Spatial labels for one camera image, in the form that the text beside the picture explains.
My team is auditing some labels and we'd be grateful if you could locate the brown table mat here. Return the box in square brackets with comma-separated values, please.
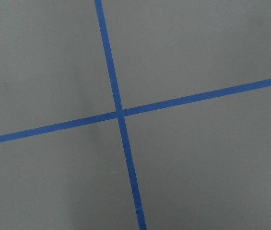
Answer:
[0, 0, 271, 230]

